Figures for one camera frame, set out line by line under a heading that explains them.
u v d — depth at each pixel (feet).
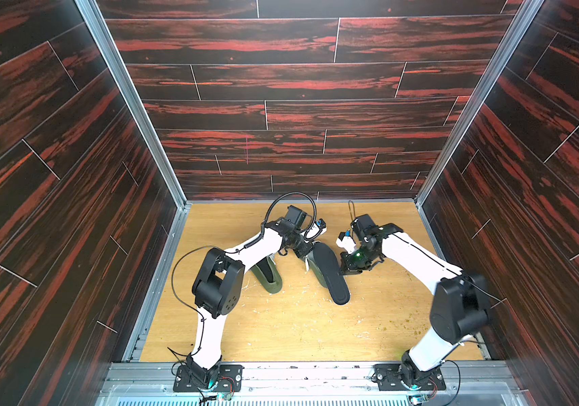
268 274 2.99
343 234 2.73
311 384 2.42
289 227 2.48
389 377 2.41
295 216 2.47
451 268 1.60
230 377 2.40
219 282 1.74
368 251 2.21
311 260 2.97
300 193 2.68
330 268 2.90
